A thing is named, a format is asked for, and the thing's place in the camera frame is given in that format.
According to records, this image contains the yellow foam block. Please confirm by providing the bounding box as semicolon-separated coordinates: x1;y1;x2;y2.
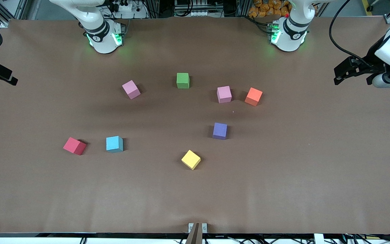
181;149;201;170

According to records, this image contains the pile of orange objects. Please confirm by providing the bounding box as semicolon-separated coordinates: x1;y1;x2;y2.
248;0;292;18

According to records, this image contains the white power strip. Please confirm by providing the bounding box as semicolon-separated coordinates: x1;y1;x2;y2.
174;8;216;17
109;0;148;19

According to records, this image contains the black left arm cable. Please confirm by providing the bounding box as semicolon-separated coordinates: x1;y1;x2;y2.
329;0;371;66

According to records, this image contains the green foam block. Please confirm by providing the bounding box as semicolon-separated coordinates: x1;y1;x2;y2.
176;73;190;89

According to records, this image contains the purple foam block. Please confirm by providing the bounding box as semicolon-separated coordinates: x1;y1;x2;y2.
212;122;228;140

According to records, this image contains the pink foam block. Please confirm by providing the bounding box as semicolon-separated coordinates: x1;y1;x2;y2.
217;85;233;104
122;80;141;100

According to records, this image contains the small metal bracket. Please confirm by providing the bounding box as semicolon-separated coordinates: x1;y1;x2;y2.
188;223;208;233

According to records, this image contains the red foam block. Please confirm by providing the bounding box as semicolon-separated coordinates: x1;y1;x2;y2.
63;137;87;156

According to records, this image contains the orange foam block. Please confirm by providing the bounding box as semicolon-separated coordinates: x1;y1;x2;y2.
244;87;263;107

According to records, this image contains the blue foam block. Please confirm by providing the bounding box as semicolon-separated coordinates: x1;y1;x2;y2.
106;136;124;154

